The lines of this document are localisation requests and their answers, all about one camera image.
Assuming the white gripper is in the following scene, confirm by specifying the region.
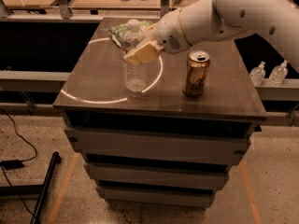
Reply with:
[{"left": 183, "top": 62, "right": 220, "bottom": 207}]
[{"left": 123, "top": 9, "right": 191, "bottom": 65}]

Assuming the clear plastic water bottle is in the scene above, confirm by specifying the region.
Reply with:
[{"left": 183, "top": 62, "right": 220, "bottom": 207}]
[{"left": 121, "top": 19, "right": 147, "bottom": 98}]

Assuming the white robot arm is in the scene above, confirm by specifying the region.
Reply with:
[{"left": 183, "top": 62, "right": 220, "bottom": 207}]
[{"left": 123, "top": 0, "right": 299, "bottom": 71}]

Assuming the left sanitizer bottle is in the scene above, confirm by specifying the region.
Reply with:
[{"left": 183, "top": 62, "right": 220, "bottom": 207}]
[{"left": 249, "top": 61, "right": 265, "bottom": 86}]

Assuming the green snack bag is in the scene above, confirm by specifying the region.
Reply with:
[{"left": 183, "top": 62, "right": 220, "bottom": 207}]
[{"left": 108, "top": 19, "right": 152, "bottom": 48}]

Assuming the gold soda can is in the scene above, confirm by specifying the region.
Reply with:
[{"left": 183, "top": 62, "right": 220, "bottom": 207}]
[{"left": 183, "top": 50, "right": 210, "bottom": 97}]

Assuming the grey drawer cabinet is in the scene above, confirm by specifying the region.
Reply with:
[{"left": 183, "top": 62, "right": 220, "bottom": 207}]
[{"left": 54, "top": 18, "right": 267, "bottom": 208}]

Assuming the black power adapter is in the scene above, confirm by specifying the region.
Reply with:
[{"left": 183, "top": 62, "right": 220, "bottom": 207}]
[{"left": 0, "top": 160, "right": 23, "bottom": 170}]

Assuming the black metal stand leg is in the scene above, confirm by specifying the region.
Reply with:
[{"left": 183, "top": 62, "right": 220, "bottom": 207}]
[{"left": 0, "top": 151, "right": 62, "bottom": 224}]

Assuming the black power cable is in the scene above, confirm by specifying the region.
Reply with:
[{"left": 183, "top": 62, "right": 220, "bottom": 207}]
[{"left": 0, "top": 108, "right": 39, "bottom": 163}]

